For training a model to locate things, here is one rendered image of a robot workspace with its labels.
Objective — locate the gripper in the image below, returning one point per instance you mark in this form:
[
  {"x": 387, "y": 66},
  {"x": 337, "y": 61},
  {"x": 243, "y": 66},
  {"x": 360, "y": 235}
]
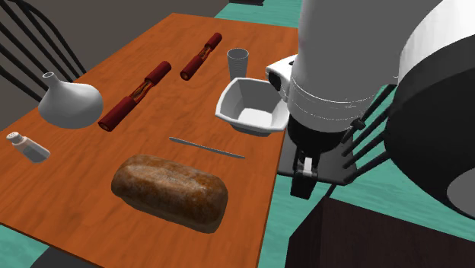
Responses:
[{"x": 313, "y": 139}]

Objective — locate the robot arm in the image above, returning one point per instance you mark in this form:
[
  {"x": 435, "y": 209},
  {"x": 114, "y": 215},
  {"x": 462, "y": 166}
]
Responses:
[{"x": 341, "y": 55}]

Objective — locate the black spindle chair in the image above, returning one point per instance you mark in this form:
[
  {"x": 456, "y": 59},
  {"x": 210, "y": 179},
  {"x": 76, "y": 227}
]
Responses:
[
  {"x": 22, "y": 41},
  {"x": 334, "y": 167}
]

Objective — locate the dark robot stand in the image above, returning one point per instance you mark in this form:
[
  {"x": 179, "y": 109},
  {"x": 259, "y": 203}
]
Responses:
[{"x": 371, "y": 241}]

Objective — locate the white square bowl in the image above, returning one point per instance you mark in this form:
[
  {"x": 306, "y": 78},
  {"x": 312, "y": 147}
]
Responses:
[{"x": 252, "y": 111}]

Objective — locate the grey knife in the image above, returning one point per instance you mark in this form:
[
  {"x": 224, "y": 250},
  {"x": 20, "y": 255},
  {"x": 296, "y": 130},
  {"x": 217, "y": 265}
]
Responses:
[{"x": 207, "y": 148}]

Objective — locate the brown bread loaf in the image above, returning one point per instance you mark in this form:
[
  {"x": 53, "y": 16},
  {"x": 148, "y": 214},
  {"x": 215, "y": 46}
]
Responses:
[{"x": 170, "y": 191}]

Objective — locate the grey ribbed cup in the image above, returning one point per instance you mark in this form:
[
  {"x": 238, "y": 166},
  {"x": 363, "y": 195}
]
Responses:
[{"x": 237, "y": 66}]

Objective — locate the brown wooden table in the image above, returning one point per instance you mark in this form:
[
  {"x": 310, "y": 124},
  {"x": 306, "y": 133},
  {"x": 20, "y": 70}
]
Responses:
[{"x": 167, "y": 118}]

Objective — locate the white bulbous vase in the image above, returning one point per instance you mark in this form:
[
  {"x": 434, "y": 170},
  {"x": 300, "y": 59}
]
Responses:
[{"x": 70, "y": 105}]

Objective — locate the glass salt shaker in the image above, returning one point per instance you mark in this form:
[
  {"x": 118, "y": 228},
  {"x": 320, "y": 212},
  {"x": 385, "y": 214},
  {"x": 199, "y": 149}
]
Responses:
[{"x": 29, "y": 148}]

